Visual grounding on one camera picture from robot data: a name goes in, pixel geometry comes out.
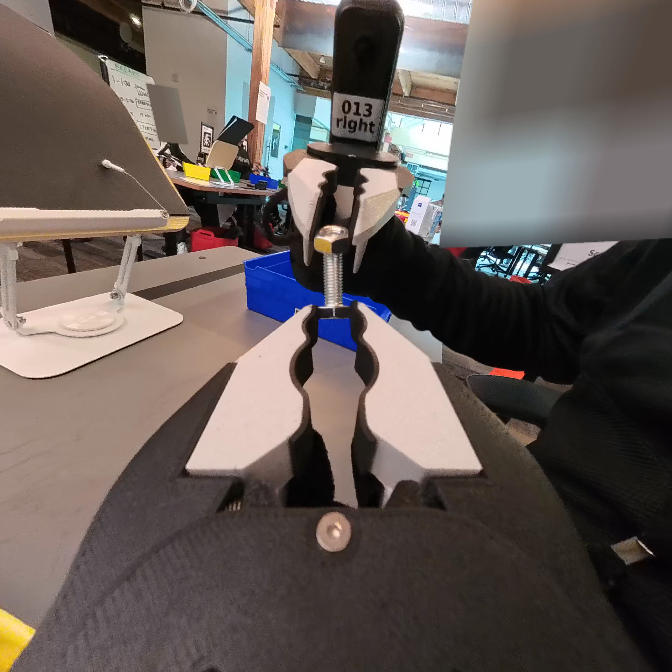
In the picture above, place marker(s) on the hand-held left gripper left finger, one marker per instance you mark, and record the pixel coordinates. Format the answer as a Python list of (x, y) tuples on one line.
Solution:
[(246, 420)]

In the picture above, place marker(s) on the red tote basket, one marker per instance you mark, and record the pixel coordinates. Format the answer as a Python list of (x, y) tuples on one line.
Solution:
[(210, 240)]

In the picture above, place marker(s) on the person's right hand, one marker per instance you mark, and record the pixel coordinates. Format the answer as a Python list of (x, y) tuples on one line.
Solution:
[(399, 273)]

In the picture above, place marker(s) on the whiteboard with handwriting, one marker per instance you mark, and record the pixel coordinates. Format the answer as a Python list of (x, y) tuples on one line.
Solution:
[(131, 99)]

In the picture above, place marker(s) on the white carton box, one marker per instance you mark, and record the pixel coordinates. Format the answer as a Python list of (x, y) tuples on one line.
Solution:
[(422, 215)]

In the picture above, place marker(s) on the small yellow bin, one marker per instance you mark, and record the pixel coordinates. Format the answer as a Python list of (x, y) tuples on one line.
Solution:
[(195, 170)]

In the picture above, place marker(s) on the green storage bin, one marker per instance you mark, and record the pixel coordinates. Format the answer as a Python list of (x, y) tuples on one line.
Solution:
[(224, 176)]

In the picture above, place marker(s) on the steel hex nut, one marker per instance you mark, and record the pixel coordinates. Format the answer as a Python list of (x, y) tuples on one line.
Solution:
[(333, 312)]

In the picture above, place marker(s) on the blue storage bin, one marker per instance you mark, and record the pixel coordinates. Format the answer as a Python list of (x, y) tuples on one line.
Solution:
[(273, 294)]

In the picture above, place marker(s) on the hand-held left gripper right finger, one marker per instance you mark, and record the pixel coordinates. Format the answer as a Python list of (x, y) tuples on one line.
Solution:
[(420, 420)]

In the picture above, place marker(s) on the framed marker sign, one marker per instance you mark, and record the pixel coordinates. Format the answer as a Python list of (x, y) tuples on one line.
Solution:
[(582, 254)]

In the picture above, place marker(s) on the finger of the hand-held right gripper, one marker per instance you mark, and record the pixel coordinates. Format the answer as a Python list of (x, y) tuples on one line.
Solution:
[(378, 204), (304, 194)]

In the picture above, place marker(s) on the orange traffic cone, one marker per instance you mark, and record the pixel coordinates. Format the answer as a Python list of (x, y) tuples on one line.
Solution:
[(506, 372)]

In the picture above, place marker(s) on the wooden pillar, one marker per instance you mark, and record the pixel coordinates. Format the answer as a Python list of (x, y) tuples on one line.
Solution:
[(261, 63)]

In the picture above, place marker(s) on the small blue bin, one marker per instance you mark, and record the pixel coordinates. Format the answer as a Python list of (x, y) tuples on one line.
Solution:
[(265, 182)]

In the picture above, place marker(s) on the yellow storage bin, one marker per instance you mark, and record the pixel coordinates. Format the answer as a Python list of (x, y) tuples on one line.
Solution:
[(13, 635)]

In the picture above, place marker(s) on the person's right forearm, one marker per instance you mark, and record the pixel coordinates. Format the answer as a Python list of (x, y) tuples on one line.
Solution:
[(498, 315)]

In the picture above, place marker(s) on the small marker sign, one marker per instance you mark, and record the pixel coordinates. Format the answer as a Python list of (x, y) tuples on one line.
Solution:
[(207, 140)]

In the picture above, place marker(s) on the steel hex bolt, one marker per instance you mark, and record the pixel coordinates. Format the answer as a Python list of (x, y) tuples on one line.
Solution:
[(333, 278)]

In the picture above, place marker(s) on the white folding stand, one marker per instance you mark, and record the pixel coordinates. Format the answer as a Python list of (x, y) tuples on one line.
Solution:
[(131, 320)]

